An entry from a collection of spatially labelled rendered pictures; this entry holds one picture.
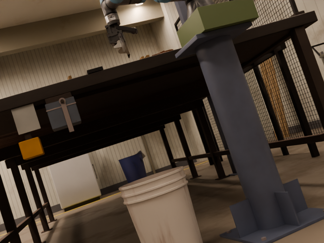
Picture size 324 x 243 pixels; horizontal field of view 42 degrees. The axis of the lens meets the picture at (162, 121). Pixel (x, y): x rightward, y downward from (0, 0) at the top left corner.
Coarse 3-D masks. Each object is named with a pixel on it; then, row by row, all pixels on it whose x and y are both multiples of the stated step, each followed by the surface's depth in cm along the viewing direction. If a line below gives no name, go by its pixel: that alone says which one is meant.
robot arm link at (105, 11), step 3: (102, 0) 233; (102, 3) 233; (102, 6) 234; (105, 6) 231; (102, 9) 235; (105, 9) 233; (108, 9) 232; (114, 9) 232; (105, 12) 233; (108, 12) 232; (111, 12) 232; (114, 12) 233; (105, 15) 234
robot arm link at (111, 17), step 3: (108, 15) 232; (111, 15) 232; (114, 15) 232; (117, 15) 234; (105, 18) 235; (108, 18) 232; (111, 18) 232; (114, 18) 232; (117, 18) 233; (108, 21) 232; (111, 21) 232
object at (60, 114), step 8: (56, 96) 193; (64, 96) 193; (72, 96) 193; (48, 104) 190; (56, 104) 191; (64, 104) 191; (72, 104) 192; (48, 112) 190; (56, 112) 190; (64, 112) 190; (72, 112) 192; (56, 120) 190; (64, 120) 190; (72, 120) 191; (80, 120) 192; (56, 128) 190; (64, 128) 199; (72, 128) 190
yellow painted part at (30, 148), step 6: (30, 132) 192; (30, 138) 190; (36, 138) 187; (24, 144) 186; (30, 144) 186; (36, 144) 187; (24, 150) 186; (30, 150) 186; (36, 150) 187; (42, 150) 187; (24, 156) 185; (30, 156) 186; (36, 156) 190
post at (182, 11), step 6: (180, 6) 421; (186, 6) 422; (180, 12) 422; (186, 12) 421; (180, 18) 427; (186, 18) 420; (210, 96) 415; (210, 102) 419; (216, 114) 414; (216, 120) 417; (222, 132) 413; (222, 138) 417; (228, 156) 417; (234, 168) 411; (234, 174) 407
